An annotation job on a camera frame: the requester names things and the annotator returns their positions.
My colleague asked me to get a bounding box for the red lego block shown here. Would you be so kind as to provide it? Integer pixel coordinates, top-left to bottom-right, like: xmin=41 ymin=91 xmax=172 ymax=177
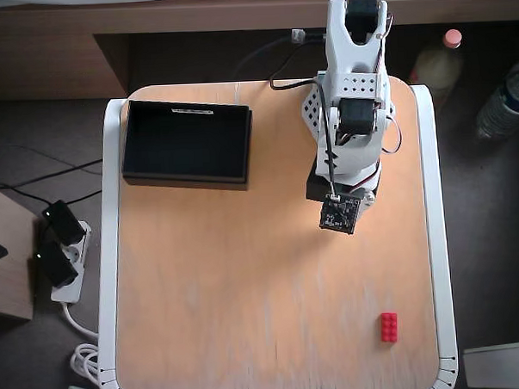
xmin=380 ymin=311 xmax=400 ymax=345

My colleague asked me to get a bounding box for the brown wooden bed frame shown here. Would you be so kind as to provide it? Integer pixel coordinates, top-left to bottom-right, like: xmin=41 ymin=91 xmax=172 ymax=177
xmin=0 ymin=0 xmax=519 ymax=103

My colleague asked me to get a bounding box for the white power strip cable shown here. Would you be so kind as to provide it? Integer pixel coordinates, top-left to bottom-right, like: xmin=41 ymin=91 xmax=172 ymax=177
xmin=61 ymin=298 xmax=106 ymax=389

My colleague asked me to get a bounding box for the white cardboard box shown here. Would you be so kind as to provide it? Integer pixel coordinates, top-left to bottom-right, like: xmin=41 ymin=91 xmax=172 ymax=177
xmin=461 ymin=340 xmax=519 ymax=389

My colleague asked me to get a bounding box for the yellow juice bottle pink cap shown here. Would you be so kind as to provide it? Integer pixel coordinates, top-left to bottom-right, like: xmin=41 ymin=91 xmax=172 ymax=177
xmin=406 ymin=28 xmax=467 ymax=107

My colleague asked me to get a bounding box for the black wrist camera circuit board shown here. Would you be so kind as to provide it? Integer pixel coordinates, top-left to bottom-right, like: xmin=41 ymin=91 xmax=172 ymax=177
xmin=318 ymin=189 xmax=366 ymax=238

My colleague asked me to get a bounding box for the black power adapter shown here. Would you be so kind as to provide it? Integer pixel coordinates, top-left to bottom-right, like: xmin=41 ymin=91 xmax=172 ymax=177
xmin=41 ymin=199 xmax=86 ymax=247
xmin=32 ymin=240 xmax=79 ymax=288

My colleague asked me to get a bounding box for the black cable with usb plug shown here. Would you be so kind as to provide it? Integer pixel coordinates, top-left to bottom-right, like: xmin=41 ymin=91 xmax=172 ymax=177
xmin=230 ymin=26 xmax=328 ymax=76

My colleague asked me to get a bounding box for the white power strip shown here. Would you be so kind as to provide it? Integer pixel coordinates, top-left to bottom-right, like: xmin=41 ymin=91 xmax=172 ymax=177
xmin=47 ymin=221 xmax=96 ymax=305

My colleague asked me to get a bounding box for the clear plastic water bottle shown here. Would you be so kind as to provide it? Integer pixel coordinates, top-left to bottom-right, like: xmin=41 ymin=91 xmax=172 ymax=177
xmin=472 ymin=60 xmax=519 ymax=142

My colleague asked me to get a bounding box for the black floor cable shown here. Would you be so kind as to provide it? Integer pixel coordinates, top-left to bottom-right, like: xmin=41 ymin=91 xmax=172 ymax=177
xmin=0 ymin=139 xmax=106 ymax=211

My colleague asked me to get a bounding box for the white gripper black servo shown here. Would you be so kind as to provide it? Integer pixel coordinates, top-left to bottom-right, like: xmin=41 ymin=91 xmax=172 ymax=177
xmin=304 ymin=135 xmax=386 ymax=222

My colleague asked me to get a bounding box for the black camera cable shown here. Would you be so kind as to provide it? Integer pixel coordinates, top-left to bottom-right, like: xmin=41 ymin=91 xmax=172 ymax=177
xmin=268 ymin=38 xmax=341 ymax=203

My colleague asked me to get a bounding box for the black rectangular bin box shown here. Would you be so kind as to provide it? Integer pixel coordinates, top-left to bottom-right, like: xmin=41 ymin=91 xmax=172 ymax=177
xmin=118 ymin=94 xmax=256 ymax=197

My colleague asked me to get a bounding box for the light wooden box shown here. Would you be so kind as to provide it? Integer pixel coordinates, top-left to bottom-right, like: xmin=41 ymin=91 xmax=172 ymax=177
xmin=0 ymin=177 xmax=45 ymax=323

